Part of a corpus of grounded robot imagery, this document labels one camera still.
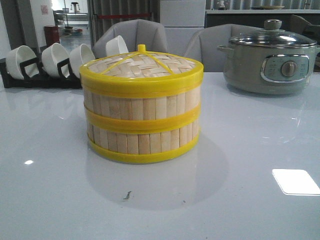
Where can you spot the wooden plate on counter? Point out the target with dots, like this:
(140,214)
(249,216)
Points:
(272,7)

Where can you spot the dark grey counter cabinet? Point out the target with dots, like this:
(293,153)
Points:
(256,18)

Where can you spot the glass pot lid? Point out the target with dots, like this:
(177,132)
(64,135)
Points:
(273,36)

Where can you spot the red trash bin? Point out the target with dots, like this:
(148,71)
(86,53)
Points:
(51,33)

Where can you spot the left grey chair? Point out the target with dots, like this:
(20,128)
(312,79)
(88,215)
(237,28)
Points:
(134,32)

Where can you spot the white bowl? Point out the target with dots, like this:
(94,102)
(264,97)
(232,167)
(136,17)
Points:
(79,56)
(51,56)
(17,56)
(116,46)

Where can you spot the right grey chair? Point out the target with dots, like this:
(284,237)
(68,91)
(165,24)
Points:
(203,44)

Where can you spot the black dish rack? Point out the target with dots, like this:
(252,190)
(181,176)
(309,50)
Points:
(66,78)

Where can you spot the bamboo steamer lid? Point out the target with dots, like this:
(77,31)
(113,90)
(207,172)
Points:
(141,74)

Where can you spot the grey chair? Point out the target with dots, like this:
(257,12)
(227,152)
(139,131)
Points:
(134,32)
(203,44)

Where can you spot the bamboo steamer tray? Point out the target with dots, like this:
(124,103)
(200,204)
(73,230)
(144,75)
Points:
(142,115)
(143,148)

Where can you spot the red barrier belt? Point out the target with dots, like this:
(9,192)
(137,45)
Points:
(125,16)

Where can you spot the grey electric cooking pot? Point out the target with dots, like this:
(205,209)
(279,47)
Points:
(268,70)

